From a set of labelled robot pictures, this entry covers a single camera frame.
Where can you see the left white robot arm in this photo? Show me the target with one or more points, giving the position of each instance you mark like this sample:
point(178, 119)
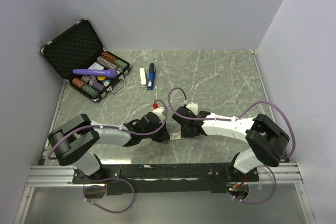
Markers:
point(72, 141)

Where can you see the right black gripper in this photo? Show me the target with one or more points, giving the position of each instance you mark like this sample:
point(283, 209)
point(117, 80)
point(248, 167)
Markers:
point(185, 134)

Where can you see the black poker chip case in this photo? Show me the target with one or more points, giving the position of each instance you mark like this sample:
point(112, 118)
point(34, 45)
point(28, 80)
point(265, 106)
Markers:
point(79, 47)

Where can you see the blue stapler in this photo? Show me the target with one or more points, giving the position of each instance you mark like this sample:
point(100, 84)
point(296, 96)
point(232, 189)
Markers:
point(151, 76)

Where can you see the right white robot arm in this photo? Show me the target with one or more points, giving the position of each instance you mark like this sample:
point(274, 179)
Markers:
point(267, 141)

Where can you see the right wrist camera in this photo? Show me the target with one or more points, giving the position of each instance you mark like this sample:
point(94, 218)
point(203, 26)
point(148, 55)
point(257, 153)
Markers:
point(192, 106)

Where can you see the staple box with red label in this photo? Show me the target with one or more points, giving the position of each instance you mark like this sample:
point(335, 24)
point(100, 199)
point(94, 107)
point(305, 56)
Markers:
point(175, 136)

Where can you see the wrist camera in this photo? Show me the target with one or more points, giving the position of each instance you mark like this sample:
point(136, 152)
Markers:
point(159, 111)
point(192, 106)

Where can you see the white stapler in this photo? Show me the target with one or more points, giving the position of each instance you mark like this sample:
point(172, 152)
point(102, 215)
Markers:
point(142, 77)

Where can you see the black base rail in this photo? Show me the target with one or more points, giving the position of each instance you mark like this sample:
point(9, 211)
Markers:
point(167, 178)

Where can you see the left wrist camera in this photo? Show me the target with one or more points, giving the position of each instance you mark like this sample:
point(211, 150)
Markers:
point(159, 111)

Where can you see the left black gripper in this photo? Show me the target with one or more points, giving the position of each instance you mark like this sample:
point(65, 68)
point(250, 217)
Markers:
point(164, 135)

